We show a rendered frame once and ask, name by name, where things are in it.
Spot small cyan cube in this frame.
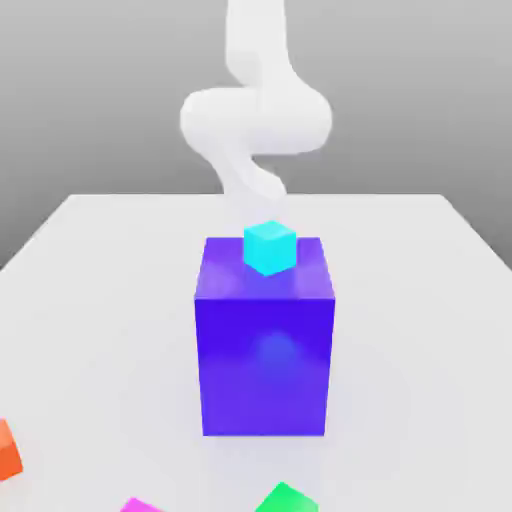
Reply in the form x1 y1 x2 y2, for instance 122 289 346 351
242 219 298 278

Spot small green cube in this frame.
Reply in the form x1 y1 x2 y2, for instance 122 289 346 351
254 481 320 512

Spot small magenta cube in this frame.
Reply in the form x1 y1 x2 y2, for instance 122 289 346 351
119 496 164 512

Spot small orange cube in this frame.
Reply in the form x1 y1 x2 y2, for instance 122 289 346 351
0 417 24 482

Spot large purple box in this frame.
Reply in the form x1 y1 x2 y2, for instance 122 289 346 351
193 236 336 438

